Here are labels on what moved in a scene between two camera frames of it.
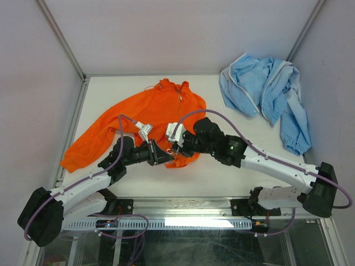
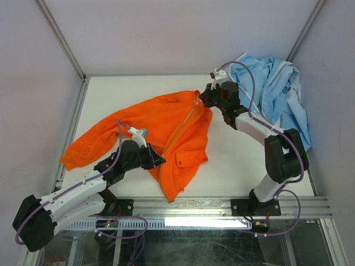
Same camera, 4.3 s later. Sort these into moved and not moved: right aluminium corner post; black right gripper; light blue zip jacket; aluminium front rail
Moved: black right gripper
Not moved: aluminium front rail; right aluminium corner post; light blue zip jacket
